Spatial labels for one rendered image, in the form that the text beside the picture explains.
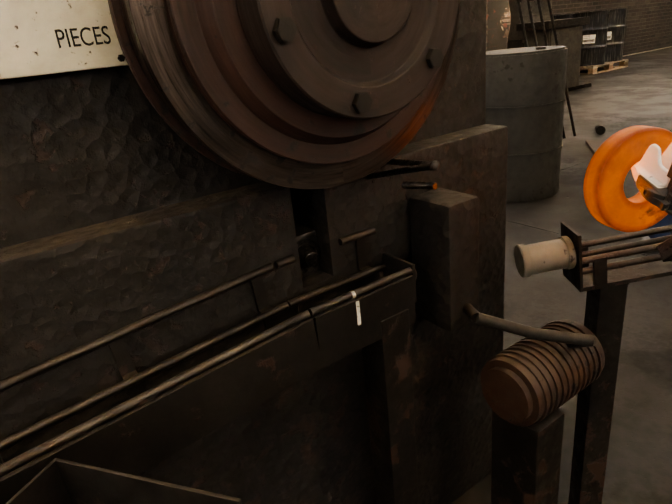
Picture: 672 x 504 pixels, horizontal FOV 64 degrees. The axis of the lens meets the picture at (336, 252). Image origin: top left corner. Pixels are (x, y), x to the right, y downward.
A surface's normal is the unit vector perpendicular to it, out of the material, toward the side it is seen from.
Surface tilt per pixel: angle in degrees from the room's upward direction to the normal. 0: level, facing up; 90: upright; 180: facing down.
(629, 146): 89
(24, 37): 90
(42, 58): 90
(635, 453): 0
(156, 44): 90
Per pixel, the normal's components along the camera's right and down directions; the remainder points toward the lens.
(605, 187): 0.22, 0.32
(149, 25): 0.58, 0.25
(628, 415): -0.10, -0.92
